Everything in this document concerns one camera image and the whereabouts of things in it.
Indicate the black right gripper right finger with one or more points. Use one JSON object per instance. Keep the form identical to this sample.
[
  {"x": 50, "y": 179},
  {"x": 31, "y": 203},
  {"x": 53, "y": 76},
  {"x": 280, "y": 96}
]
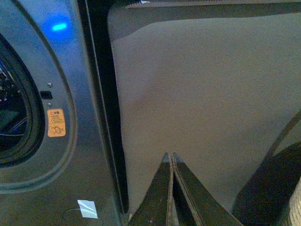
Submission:
[{"x": 195, "y": 206}]

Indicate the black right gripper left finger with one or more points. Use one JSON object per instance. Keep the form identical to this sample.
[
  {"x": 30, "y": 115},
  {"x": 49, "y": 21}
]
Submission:
[{"x": 157, "y": 205}]

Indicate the grey front-load washing machine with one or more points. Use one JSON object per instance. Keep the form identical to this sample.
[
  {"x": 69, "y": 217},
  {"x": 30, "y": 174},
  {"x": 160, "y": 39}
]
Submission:
[{"x": 57, "y": 167}]

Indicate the white paper sticker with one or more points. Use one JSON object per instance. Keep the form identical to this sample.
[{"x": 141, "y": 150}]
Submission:
[{"x": 88, "y": 209}]

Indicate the beige leather sofa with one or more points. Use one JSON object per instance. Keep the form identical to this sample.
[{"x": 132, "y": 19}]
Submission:
[{"x": 215, "y": 84}]

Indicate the orange warning sticker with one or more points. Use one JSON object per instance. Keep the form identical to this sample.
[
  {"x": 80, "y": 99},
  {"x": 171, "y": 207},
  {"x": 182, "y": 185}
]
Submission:
[{"x": 56, "y": 123}]

